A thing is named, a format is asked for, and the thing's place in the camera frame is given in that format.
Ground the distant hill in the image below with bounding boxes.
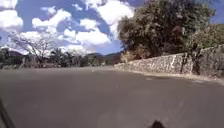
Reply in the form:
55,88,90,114
84,50,124,65

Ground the grey asphalt road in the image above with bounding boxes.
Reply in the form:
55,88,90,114
0,65,224,128

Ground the row of distant trees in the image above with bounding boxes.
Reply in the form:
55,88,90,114
0,46,116,69

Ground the large green tree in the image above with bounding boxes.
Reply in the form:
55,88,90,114
117,0,224,63

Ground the pale dirt roadside strip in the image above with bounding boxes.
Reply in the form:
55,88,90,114
128,68,224,84

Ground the robot's own part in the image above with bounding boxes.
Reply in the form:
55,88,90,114
150,120,166,128

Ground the bare pale tree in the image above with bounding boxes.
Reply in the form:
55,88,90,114
8,31,58,68

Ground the grey stone wall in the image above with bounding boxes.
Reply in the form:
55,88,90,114
114,44,224,79

